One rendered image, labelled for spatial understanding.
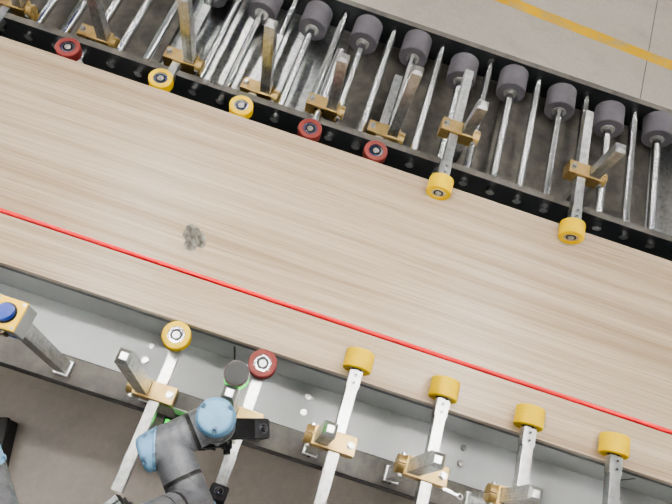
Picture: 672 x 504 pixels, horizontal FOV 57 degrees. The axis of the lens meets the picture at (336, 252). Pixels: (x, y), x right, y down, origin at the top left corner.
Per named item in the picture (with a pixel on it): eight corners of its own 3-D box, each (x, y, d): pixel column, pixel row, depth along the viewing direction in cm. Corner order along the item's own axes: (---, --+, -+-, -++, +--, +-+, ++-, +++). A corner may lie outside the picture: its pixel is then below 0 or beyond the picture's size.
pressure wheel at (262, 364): (269, 389, 177) (272, 380, 167) (243, 380, 177) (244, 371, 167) (278, 363, 181) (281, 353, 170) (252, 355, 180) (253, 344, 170)
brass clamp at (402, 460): (440, 491, 161) (446, 490, 156) (391, 475, 161) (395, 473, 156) (444, 467, 163) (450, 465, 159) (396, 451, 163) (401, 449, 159)
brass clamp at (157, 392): (171, 411, 172) (170, 407, 167) (126, 396, 172) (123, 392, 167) (180, 390, 175) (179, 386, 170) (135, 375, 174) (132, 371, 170)
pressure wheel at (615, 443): (591, 449, 171) (607, 458, 175) (619, 451, 165) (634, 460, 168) (593, 428, 173) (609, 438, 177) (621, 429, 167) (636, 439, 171)
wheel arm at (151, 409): (124, 494, 161) (121, 493, 158) (112, 490, 161) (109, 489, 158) (187, 341, 180) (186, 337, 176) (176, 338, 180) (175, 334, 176)
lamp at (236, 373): (242, 406, 161) (243, 389, 141) (222, 399, 161) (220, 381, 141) (249, 384, 163) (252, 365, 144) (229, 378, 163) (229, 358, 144)
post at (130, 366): (153, 404, 181) (127, 365, 137) (141, 400, 181) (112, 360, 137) (157, 393, 182) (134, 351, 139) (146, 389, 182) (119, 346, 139)
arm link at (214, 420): (185, 406, 117) (226, 387, 120) (189, 415, 127) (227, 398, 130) (200, 445, 115) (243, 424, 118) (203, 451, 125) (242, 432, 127)
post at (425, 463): (394, 483, 182) (444, 469, 139) (382, 479, 182) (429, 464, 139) (396, 471, 184) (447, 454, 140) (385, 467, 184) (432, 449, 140)
